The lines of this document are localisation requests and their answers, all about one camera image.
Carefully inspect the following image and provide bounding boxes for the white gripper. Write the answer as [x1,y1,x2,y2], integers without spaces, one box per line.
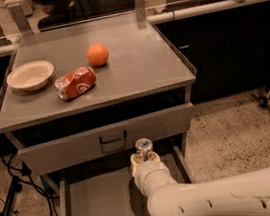
[130,152,168,180]

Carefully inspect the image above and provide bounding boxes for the silver blue redbull can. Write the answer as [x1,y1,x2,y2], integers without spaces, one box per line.
[135,138,153,161]

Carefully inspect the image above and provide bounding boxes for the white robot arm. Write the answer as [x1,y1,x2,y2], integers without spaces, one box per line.
[130,152,270,216]

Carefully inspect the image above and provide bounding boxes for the closed upper drawer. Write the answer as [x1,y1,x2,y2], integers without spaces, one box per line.
[18,103,193,175]

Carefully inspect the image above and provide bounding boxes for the open middle drawer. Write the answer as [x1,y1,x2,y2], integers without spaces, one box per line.
[49,143,203,216]

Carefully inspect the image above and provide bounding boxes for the grey drawer cabinet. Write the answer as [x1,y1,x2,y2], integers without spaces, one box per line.
[0,3,220,216]

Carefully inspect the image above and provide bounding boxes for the crushed red soda can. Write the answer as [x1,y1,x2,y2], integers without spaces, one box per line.
[54,66,97,101]

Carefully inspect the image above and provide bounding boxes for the orange fruit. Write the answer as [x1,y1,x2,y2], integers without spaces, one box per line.
[86,43,109,67]

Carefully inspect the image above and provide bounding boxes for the white bowl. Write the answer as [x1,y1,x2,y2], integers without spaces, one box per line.
[6,60,54,92]

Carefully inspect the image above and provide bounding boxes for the black drawer handle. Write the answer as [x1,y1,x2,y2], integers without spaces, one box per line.
[99,130,128,145]

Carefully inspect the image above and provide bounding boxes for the black floor cables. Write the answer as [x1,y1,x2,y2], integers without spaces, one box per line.
[0,147,62,216]

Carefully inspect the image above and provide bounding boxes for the white horizontal rail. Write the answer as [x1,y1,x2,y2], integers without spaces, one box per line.
[147,0,270,24]

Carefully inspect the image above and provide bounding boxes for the grey metal post left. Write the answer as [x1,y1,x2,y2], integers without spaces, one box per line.
[8,3,33,36]

